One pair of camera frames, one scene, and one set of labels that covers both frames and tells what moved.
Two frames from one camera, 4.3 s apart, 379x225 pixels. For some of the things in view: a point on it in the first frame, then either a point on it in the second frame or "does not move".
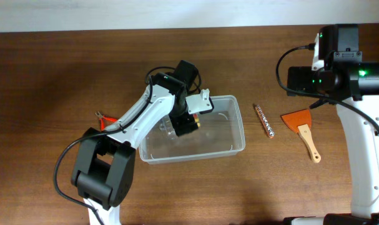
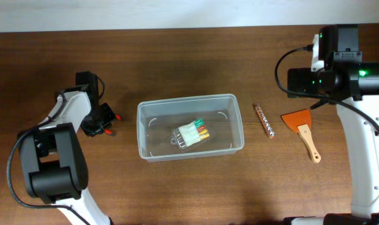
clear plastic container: (220, 132) does not move
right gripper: (300, 74) does not move
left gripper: (184, 125) → (92, 131)
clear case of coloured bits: (167, 127) → (190, 134)
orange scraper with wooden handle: (300, 122) does not move
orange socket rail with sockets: (270, 132) does not move
